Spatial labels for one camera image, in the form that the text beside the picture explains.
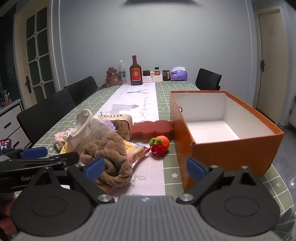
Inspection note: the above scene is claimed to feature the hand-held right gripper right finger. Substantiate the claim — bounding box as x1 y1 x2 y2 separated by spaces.
177 157 266 205

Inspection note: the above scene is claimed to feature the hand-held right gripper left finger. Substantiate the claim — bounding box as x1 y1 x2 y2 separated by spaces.
28 156 115 205

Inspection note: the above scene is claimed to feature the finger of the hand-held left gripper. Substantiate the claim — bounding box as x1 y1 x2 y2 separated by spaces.
0 147 48 161
0 152 80 173

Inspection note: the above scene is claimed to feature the pink knitted cloth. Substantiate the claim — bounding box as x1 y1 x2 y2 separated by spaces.
54 130 74 151

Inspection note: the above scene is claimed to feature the brown plush cloth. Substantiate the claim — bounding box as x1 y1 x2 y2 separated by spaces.
79 132 133 193

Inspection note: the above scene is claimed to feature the orange cardboard box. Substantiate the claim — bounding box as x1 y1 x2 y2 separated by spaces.
169 90 284 192

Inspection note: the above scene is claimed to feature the crochet strawberry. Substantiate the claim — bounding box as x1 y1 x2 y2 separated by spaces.
149 136 170 159

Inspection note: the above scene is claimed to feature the shiny snack packet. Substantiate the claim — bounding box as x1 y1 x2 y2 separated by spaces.
124 140 152 169

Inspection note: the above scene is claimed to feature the red-brown sponge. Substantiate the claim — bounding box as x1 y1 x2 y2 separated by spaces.
132 120 175 141

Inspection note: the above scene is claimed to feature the person's left hand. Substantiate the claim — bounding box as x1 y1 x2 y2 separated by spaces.
0 193 18 235

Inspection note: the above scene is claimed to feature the smartphone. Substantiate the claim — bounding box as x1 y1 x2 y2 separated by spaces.
0 138 12 151

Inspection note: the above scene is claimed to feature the black chair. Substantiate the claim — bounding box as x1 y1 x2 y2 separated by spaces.
195 68 222 91
63 76 99 106
17 89 77 149

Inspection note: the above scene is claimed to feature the white cabinet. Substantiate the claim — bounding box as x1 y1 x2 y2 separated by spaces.
0 99 31 149

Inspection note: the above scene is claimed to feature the wooden radio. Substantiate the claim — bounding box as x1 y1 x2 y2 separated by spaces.
99 113 134 141

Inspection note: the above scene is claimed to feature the spray bottle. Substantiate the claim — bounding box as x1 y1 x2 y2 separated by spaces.
3 89 12 106

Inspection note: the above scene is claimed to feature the clear plastic zip bag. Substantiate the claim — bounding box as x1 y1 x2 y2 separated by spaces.
110 104 139 114

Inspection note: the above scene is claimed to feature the green checked tablecloth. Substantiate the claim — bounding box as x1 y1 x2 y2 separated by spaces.
30 80 296 241

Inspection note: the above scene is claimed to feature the brown bear figure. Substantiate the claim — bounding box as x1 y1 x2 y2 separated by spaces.
97 67 123 91

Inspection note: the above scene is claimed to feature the purple tissue pack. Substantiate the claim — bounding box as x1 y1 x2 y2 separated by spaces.
171 66 188 81

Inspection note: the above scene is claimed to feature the clear water bottle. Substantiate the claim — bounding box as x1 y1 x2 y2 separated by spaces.
118 60 127 84

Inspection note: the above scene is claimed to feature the brown liquor bottle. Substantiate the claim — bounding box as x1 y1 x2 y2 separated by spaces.
129 55 143 86

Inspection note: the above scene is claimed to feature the plain cream door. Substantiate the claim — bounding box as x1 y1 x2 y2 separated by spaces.
255 9 296 124

